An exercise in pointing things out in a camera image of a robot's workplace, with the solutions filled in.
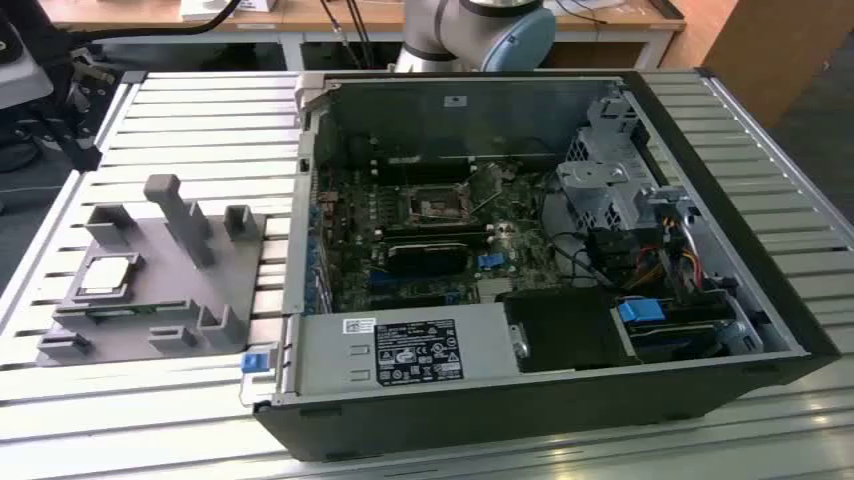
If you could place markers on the white box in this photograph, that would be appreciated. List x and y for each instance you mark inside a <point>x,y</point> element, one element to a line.
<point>200,10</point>

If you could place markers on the blue board connector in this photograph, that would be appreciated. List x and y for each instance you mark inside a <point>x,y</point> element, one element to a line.
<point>489,261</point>

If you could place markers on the wooden cabinet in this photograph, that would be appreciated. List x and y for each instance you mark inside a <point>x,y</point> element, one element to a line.
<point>767,50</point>

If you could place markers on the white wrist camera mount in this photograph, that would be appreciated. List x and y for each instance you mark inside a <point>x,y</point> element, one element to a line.
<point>23,80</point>

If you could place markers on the blue disk carrier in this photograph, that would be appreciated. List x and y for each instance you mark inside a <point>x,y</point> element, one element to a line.
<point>642,311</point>

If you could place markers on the silver chipset heatsink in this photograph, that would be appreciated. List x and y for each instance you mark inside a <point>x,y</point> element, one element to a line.
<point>494,291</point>

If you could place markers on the blue case latch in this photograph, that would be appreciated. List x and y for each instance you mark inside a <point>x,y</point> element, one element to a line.
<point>255,363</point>

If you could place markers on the green RAM stick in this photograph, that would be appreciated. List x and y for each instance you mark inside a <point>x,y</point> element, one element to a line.
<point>143,307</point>

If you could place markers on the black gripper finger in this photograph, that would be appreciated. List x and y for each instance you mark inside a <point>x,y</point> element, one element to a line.
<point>82,147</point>

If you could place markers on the black open PC case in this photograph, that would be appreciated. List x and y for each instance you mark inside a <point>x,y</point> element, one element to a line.
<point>467,425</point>

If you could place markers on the silver drive cage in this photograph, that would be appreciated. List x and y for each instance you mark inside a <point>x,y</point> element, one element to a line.
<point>594,200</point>

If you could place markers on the black RAM slot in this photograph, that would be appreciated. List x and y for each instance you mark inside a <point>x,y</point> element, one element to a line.
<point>434,230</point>
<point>434,238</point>

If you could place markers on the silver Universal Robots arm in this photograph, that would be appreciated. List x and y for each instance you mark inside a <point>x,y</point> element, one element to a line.
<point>434,30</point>

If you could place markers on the black fan shroud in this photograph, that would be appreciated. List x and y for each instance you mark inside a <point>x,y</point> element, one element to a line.
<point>567,330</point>

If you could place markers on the CPU socket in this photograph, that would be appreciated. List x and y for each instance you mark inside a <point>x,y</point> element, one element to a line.
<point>436,210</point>

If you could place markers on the white case sticker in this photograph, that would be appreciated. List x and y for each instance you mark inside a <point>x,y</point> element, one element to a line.
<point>455,101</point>

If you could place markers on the black graphics card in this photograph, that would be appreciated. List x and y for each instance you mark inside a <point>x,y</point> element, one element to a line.
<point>427,257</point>

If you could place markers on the grey parts rack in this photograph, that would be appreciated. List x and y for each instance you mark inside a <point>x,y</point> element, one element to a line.
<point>154,280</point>

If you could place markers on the silver power supply unit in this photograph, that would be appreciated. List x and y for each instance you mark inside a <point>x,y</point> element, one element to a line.
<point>327,360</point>

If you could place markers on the silver CPU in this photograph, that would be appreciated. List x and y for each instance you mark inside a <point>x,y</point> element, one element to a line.
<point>107,277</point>

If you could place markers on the green motherboard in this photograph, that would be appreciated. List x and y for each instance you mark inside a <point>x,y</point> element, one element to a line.
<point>527,250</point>

